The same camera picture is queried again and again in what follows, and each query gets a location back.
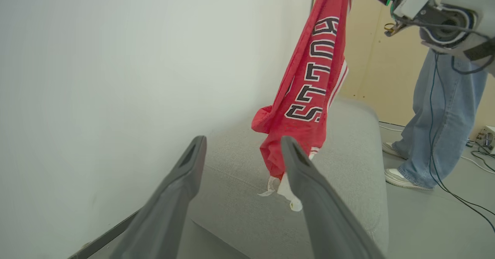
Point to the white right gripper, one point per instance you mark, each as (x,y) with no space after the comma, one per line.
(419,0)

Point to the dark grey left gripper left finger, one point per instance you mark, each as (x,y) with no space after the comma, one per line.
(162,208)

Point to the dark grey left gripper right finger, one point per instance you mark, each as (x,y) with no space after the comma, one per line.
(328,220)

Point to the red Bulls jersey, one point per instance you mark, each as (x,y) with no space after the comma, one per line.
(309,108)

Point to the grey fabric sofa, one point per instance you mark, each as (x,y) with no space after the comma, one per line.
(232,162)

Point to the light wooden board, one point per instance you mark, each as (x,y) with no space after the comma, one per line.
(379,65)

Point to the white sneaker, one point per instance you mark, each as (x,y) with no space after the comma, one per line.
(402,179)
(392,150)

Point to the person in blue jeans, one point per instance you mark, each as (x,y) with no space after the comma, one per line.
(441,120)

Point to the small beige device box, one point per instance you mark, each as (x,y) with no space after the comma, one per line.
(488,137)

